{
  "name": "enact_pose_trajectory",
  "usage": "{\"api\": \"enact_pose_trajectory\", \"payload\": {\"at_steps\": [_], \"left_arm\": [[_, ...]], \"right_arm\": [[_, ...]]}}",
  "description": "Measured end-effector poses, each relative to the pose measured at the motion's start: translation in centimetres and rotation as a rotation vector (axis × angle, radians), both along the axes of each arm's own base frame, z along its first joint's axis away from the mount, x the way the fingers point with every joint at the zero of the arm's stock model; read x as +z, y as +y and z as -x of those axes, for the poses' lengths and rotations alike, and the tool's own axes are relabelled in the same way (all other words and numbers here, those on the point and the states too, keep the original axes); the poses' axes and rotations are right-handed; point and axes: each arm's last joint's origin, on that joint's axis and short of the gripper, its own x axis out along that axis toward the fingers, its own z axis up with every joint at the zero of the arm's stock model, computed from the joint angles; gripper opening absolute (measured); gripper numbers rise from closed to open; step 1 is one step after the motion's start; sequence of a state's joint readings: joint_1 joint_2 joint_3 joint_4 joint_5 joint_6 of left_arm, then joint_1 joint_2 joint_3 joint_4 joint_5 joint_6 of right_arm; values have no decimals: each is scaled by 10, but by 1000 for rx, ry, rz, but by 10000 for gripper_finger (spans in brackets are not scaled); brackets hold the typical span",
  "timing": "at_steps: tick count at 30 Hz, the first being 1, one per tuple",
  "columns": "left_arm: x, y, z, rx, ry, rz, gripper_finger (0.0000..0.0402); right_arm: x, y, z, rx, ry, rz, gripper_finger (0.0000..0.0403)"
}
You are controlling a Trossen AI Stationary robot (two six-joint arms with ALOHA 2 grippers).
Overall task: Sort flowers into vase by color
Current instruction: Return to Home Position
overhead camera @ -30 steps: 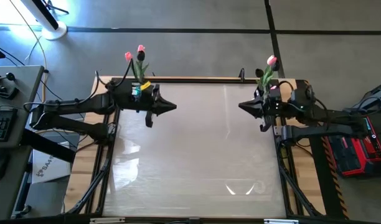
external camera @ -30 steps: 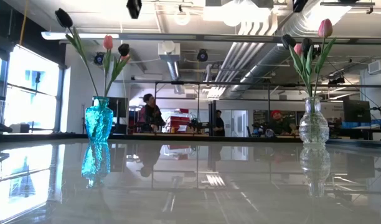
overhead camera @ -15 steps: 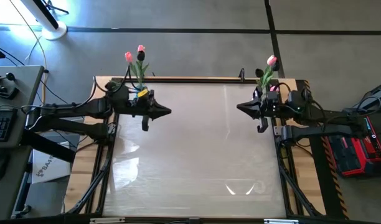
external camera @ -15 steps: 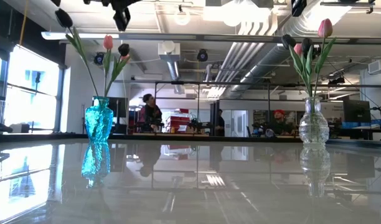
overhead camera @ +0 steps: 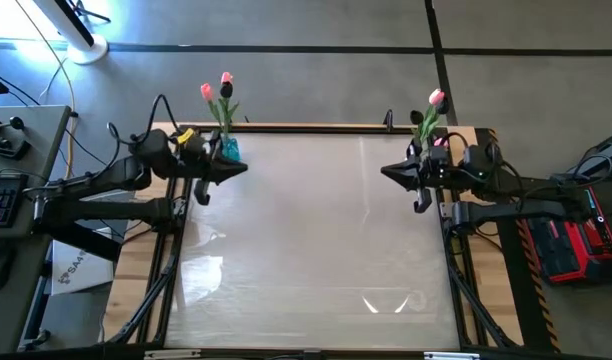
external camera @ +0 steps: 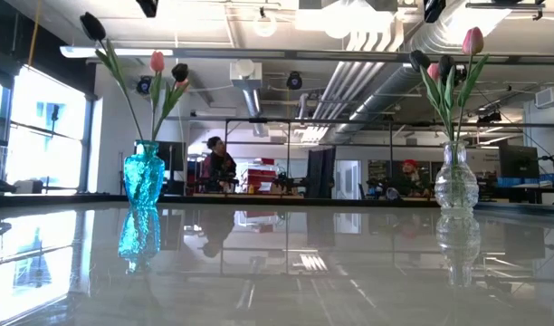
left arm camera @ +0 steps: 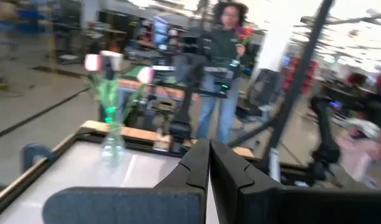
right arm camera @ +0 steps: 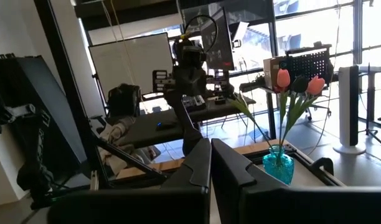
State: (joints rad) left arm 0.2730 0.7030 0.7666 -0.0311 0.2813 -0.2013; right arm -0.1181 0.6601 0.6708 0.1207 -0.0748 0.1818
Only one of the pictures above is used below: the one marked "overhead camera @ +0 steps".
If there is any grey desk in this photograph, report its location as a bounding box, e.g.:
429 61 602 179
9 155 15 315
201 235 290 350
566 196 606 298
0 104 73 356

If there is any black knob device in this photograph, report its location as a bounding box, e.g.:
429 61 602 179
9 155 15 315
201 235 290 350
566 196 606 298
0 114 26 132

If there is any red black tool box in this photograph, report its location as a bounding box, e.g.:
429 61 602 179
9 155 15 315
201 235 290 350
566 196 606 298
523 187 612 286

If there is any silver metal bracket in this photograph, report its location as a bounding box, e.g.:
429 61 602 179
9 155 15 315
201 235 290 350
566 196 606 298
144 349 202 360
424 351 480 360

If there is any white tower fan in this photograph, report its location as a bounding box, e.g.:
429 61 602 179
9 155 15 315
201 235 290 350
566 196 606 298
34 0 110 65

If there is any black desk gadget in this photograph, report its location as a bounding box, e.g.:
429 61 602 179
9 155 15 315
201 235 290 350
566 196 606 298
0 137 32 161

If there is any black desk support bar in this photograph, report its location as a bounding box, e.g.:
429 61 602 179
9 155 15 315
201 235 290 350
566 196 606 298
33 219 123 262

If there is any blue glass vase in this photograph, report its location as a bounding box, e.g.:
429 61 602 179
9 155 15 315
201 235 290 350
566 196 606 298
220 137 242 164

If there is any black aluminium table frame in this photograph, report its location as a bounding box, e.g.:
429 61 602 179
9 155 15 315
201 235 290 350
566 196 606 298
103 122 562 360

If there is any white table mat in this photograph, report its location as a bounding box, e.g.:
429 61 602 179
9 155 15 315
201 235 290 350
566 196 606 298
164 130 461 351

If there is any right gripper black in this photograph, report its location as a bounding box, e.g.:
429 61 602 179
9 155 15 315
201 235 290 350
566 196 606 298
380 143 462 191

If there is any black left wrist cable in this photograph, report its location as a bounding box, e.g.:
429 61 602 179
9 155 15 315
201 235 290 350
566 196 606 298
144 93 181 135

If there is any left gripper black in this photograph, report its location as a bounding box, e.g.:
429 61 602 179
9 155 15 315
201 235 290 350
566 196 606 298
178 135 249 185

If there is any black backlit keyboard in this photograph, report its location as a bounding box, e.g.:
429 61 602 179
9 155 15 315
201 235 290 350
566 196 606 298
0 173 30 229

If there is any dark grey equipment case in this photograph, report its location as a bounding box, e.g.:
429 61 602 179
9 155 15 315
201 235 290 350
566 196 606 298
575 127 612 181

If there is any yellow floor cable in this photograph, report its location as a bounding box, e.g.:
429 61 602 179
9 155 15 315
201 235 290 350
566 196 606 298
14 0 77 176

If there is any white printed box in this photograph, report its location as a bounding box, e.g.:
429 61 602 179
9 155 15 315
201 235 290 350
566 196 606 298
50 239 115 296

